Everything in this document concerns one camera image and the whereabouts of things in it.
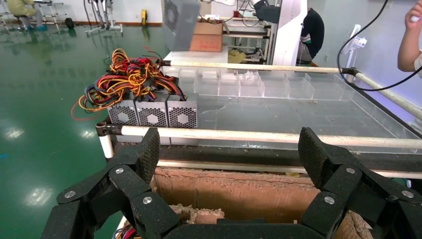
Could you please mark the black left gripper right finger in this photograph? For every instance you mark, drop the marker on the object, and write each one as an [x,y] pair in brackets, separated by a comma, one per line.
[346,188]

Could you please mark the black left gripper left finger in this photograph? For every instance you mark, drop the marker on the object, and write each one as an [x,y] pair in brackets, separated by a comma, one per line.
[128,188]

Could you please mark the grey power supply with fan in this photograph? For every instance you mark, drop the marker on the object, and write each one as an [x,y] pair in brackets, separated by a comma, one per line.
[180,23]

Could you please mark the small white object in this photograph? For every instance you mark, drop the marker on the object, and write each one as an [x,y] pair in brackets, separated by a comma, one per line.
[414,18]

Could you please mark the person's bare forearm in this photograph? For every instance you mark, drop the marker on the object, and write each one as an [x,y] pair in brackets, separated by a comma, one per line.
[407,49]

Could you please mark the person's bare hand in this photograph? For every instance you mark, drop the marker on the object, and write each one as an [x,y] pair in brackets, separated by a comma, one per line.
[414,13]

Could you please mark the white rack leg pipe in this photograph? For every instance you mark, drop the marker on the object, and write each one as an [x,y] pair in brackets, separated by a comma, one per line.
[106,146]

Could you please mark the black pipe corner connector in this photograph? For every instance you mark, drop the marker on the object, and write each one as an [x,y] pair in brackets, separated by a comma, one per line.
[107,128]
[350,71]

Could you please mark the grey mesh power supply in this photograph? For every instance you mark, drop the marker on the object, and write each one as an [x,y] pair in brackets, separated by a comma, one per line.
[152,115]
[122,115]
[182,115]

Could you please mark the brown cardboard divider box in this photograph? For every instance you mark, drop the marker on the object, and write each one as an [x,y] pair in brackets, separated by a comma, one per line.
[247,198]

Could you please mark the clear acrylic divider tray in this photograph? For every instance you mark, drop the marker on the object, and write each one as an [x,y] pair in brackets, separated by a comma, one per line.
[290,99]

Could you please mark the white sign stand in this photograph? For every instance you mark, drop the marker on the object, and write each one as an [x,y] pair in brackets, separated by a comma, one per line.
[355,41]

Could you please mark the seated person in black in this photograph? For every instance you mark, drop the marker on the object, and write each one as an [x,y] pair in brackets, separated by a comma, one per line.
[313,31]

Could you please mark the white machine column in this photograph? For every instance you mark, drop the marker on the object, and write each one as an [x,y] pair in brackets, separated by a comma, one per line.
[288,29]

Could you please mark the brown cardboard carton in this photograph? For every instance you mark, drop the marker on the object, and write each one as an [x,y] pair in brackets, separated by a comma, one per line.
[207,38]

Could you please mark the white wheeled stand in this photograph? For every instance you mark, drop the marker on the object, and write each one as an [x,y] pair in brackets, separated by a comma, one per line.
[104,19]

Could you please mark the yellow cloth bundle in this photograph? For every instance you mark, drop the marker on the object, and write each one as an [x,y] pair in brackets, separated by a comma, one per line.
[236,56]

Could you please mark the black round wheel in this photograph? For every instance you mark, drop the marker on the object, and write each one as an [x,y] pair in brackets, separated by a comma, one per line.
[69,23]

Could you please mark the white workbench shelf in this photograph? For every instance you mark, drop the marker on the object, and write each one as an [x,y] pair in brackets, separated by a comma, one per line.
[247,33]

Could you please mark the metal step ladder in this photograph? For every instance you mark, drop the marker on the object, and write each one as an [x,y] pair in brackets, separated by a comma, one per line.
[51,14]

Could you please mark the black device on shelf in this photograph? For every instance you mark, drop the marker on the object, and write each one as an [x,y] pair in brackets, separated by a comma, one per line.
[267,11]

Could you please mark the person in yellow clothes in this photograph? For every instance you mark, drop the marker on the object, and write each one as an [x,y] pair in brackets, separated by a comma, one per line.
[21,10]

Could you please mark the white rack rail pipe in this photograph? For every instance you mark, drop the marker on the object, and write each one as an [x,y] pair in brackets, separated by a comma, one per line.
[257,67]
[247,136]
[392,97]

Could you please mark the small yellow floor post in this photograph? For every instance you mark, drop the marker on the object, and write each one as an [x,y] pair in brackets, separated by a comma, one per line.
[144,17]

